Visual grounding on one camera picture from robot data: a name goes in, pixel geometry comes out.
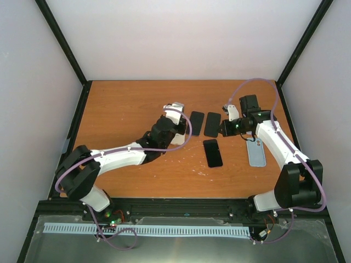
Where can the light blue phone case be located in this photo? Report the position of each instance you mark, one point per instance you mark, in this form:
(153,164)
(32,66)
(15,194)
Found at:
(256,154)

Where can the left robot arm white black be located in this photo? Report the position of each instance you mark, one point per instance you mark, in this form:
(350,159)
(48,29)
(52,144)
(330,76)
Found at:
(78,172)

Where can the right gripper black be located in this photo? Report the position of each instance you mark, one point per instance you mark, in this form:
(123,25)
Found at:
(226,132)

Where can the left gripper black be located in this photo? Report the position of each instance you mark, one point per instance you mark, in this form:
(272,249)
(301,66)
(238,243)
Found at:
(183,125)

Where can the left black frame post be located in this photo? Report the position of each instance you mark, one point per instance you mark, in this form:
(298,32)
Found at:
(60,38)

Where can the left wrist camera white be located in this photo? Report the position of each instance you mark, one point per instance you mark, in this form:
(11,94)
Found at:
(173,111)

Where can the blue-edged black smartphone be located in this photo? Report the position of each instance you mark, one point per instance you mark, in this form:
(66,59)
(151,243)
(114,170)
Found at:
(196,119)

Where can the small green circuit board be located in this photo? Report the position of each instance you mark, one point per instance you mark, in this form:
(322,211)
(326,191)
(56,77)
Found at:
(116,222)

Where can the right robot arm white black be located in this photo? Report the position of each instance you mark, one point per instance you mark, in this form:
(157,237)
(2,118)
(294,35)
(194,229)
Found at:
(299,185)

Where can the beige phone case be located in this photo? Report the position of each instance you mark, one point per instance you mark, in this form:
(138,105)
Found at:
(178,139)

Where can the light blue cable duct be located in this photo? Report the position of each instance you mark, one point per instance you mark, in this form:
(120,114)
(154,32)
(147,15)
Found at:
(150,230)

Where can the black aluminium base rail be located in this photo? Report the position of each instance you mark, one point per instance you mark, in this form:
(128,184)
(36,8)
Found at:
(235,211)

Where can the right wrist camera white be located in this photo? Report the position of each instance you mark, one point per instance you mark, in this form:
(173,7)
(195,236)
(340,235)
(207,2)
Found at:
(231,111)

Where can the black frame post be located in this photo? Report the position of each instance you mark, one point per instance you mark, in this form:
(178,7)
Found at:
(304,40)
(60,38)

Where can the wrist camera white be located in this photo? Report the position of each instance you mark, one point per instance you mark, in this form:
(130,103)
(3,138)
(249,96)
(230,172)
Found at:
(231,111)
(173,111)

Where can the right black frame post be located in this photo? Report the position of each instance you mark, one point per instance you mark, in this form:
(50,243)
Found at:
(304,40)

